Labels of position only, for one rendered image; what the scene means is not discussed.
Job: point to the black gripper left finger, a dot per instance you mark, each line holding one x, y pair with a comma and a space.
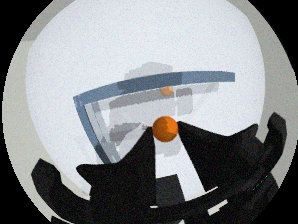
137, 170

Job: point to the clear low corner walls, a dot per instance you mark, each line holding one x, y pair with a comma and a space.
102, 133

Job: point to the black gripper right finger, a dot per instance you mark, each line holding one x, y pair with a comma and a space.
210, 153

